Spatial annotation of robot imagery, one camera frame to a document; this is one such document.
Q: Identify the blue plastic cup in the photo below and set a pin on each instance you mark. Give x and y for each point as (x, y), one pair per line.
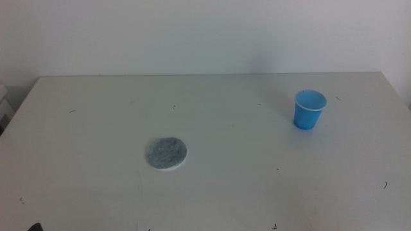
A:
(306, 117)

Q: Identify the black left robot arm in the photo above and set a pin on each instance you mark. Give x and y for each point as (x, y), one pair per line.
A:
(35, 227)

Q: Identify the round grey cup mat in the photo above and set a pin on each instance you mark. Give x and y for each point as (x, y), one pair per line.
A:
(166, 153)

